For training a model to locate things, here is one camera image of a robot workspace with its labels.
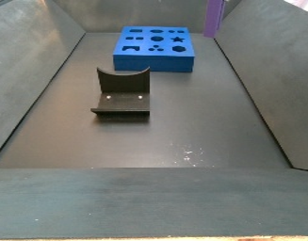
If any blue foam shape board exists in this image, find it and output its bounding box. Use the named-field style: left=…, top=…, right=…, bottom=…
left=114, top=26, right=195, bottom=72

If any black curved holder stand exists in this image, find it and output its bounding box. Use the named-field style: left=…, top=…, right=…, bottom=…
left=91, top=69, right=150, bottom=115

